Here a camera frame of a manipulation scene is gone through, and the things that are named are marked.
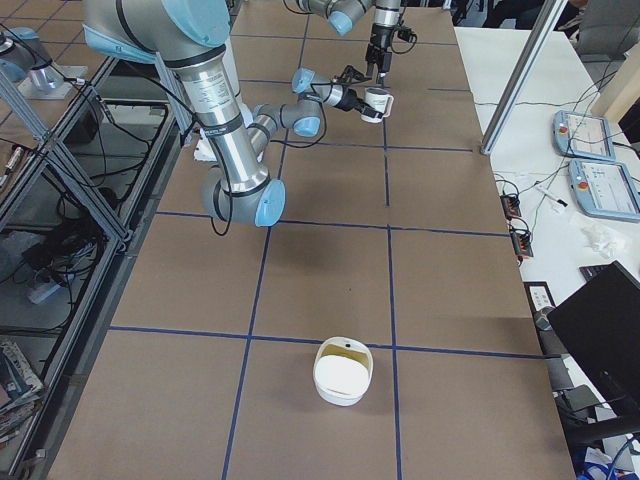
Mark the crumpled white tissue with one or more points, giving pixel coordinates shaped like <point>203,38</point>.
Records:
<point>605,241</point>

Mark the stack of books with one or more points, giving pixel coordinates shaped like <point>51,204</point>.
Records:
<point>21,389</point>

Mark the black marker pen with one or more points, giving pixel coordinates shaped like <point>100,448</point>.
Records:
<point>548,194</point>

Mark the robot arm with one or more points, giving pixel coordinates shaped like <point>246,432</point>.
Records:
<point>388,23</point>
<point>190,37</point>

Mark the teach pendant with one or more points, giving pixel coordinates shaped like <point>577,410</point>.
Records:
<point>580,135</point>
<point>604,189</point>

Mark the white cup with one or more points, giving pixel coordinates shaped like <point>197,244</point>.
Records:
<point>380,99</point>

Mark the upper teach pendant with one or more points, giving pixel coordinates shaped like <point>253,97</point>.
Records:
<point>580,135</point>

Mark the white camera pole base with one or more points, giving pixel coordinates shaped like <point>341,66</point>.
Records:
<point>216,97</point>

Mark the aluminium frame post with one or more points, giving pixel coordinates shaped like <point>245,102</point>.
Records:
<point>543,27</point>

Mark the seated person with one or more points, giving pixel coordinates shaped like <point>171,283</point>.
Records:
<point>525,13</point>

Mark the lower teach pendant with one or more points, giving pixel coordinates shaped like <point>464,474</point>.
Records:
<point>604,189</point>

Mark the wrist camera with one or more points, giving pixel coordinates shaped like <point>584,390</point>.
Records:
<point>351,76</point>
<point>406,34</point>

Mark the black monitor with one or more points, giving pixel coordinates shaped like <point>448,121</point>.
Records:
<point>599,327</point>

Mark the red black connector box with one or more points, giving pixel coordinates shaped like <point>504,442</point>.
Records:
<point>511,206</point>

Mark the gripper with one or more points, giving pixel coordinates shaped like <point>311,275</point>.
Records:
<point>379,38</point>
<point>346,100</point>

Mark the white power strip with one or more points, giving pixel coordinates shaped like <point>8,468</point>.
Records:
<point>41,291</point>

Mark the white bucket container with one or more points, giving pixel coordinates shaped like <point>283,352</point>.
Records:
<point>342,371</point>

